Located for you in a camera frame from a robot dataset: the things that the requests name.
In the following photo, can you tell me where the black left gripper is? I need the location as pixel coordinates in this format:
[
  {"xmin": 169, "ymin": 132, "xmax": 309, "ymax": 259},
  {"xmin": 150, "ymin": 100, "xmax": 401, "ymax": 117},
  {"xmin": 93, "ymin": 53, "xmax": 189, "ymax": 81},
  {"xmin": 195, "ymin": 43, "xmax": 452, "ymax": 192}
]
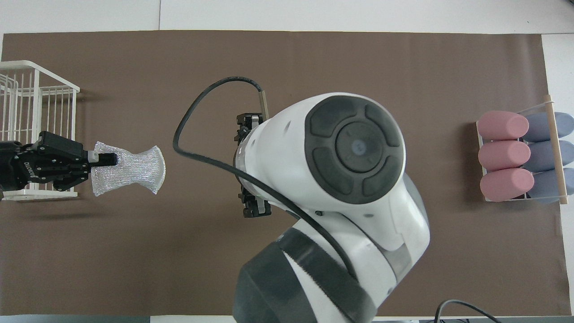
[{"xmin": 18, "ymin": 131, "xmax": 118, "ymax": 192}]

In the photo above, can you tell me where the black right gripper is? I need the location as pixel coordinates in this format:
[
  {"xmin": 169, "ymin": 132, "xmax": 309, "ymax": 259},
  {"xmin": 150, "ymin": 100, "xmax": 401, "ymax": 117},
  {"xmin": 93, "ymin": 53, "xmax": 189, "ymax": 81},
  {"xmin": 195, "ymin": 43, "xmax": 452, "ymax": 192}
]
[{"xmin": 234, "ymin": 112, "xmax": 272, "ymax": 219}]

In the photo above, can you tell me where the silver mesh sponge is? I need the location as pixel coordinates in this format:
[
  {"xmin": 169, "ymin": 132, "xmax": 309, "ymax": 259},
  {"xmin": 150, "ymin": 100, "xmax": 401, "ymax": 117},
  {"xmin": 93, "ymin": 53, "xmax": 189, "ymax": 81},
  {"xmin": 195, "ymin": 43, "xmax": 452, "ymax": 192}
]
[{"xmin": 91, "ymin": 141, "xmax": 166, "ymax": 197}]

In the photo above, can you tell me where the brown table mat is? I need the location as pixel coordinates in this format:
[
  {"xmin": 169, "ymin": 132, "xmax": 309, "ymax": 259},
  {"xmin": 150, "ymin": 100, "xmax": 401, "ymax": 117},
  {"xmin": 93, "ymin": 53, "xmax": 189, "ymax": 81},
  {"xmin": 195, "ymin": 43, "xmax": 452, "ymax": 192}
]
[{"xmin": 0, "ymin": 31, "xmax": 572, "ymax": 317}]

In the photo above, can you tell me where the pink plastic cup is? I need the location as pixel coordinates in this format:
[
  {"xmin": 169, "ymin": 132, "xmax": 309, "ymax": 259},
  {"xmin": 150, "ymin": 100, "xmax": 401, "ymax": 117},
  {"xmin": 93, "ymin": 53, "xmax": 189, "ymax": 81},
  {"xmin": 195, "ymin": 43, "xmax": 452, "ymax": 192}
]
[
  {"xmin": 480, "ymin": 168, "xmax": 535, "ymax": 202},
  {"xmin": 478, "ymin": 140, "xmax": 531, "ymax": 171},
  {"xmin": 477, "ymin": 110, "xmax": 530, "ymax": 140}
]

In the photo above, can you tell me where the cup rack with wooden bar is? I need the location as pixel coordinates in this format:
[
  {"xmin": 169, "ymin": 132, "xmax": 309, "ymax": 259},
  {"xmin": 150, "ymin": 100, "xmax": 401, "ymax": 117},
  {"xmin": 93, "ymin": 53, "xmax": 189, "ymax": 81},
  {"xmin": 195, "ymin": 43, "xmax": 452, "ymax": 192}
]
[{"xmin": 475, "ymin": 94, "xmax": 570, "ymax": 205}]

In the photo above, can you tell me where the white wire dish rack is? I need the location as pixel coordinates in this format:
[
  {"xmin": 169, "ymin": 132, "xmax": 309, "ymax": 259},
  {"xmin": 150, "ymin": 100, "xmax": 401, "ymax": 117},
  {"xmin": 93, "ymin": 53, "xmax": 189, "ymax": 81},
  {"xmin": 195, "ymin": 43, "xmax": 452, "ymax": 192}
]
[{"xmin": 0, "ymin": 60, "xmax": 80, "ymax": 201}]

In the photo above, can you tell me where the black base power cable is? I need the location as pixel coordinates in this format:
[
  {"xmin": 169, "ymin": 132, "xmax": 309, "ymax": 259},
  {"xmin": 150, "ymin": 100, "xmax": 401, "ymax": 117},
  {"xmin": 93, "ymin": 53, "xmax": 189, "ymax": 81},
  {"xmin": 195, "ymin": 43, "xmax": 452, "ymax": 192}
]
[{"xmin": 434, "ymin": 299, "xmax": 505, "ymax": 323}]

